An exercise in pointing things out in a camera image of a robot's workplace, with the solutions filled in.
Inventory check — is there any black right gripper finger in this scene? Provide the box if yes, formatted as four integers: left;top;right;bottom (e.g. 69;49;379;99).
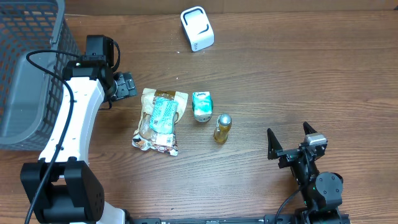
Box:
267;128;283;160
303;121;317;135

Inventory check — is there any brown snack bag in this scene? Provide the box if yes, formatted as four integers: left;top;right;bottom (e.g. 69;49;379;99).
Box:
132;88;188;156

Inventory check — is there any yellow liquid bottle silver cap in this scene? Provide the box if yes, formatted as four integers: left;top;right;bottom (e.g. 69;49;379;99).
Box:
213;113;232;144

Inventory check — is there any teal tissue pack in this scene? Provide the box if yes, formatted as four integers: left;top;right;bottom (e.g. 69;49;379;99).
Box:
192;91;213;123

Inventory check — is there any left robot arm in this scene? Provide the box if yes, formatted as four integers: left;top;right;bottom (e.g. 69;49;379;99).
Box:
20;35;137;223

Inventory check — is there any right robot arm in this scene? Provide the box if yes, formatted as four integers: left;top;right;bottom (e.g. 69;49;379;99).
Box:
265;122;350;224

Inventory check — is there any white barcode scanner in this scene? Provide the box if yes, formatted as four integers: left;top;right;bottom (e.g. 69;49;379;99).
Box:
180;6;215;52

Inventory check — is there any dark grey plastic basket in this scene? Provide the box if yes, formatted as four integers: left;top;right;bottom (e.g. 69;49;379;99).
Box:
1;0;80;151

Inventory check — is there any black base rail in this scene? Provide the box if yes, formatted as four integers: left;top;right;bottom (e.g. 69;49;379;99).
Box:
124;213;351;224

